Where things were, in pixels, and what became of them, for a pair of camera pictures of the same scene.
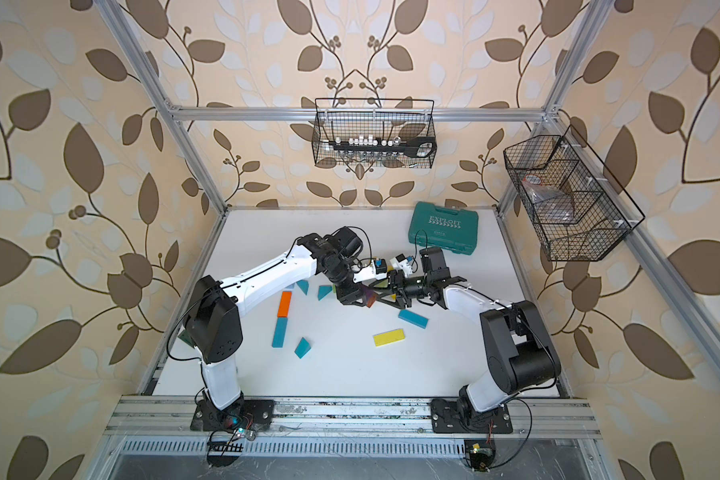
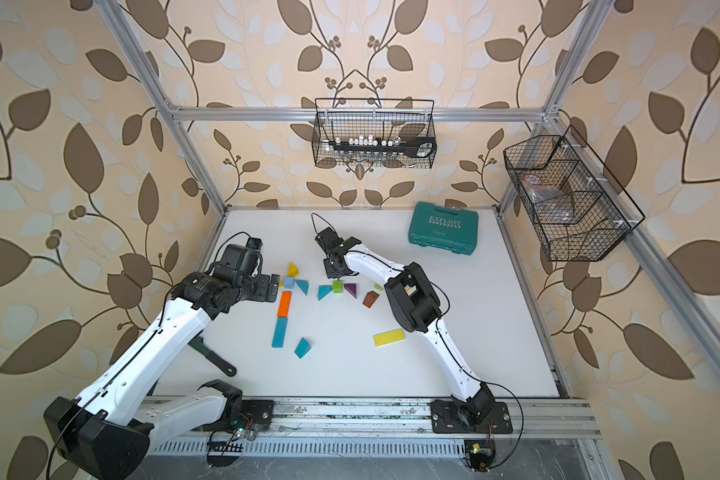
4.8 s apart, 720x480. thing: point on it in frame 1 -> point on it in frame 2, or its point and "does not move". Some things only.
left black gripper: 355,299 -> 267,293
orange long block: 284,304 does not move
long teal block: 280,332 does not move
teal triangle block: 304,285 does not move
